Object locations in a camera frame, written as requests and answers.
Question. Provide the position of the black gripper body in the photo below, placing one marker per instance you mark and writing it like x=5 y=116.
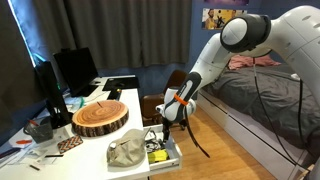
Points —
x=167 y=125

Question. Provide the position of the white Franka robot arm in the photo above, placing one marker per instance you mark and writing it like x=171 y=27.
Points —
x=293 y=36

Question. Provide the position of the yellow box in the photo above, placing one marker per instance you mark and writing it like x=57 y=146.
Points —
x=158 y=156

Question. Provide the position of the brown leather chair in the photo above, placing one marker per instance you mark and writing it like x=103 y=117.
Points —
x=151 y=105

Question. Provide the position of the crumpled grey cloth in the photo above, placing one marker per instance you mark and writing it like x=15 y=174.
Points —
x=128 y=150

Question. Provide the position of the black mouse pad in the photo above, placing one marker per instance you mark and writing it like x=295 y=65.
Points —
x=128 y=83

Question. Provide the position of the round wood slice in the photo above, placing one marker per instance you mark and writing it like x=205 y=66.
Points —
x=100 y=115

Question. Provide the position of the white desk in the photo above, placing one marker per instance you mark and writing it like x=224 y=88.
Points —
x=93 y=160

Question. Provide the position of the teal plastic wrap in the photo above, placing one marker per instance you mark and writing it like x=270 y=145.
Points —
x=80 y=101

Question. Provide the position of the zigzag patterned case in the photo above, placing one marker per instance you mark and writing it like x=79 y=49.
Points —
x=70 y=144

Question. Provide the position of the dark grey curtain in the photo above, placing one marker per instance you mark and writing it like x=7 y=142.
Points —
x=66 y=26
x=13 y=66
x=150 y=30

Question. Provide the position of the grey bed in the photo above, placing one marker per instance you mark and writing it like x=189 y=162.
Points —
x=260 y=93

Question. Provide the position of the pink pillow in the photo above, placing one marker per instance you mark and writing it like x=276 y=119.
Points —
x=246 y=61

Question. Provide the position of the black computer monitor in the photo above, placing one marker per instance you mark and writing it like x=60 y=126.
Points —
x=76 y=70
x=50 y=90

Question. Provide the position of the black pen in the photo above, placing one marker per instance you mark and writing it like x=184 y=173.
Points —
x=53 y=155

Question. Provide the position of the basketball players poster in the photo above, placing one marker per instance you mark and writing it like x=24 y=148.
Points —
x=211 y=19

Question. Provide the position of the grey mesh pen cup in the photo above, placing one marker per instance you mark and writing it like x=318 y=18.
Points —
x=40 y=133

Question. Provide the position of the white paper sheets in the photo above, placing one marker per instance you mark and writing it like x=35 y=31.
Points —
x=33 y=155

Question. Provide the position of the small black stick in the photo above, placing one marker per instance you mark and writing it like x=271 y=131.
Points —
x=34 y=167

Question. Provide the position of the orange marker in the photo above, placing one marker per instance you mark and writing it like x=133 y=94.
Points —
x=23 y=141

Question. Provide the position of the wooden board corner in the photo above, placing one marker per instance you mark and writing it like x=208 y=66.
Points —
x=308 y=173

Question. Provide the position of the white bed frame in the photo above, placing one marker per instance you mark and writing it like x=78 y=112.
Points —
x=240 y=133

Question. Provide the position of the purple wall poster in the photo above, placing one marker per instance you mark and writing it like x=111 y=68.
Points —
x=226 y=2

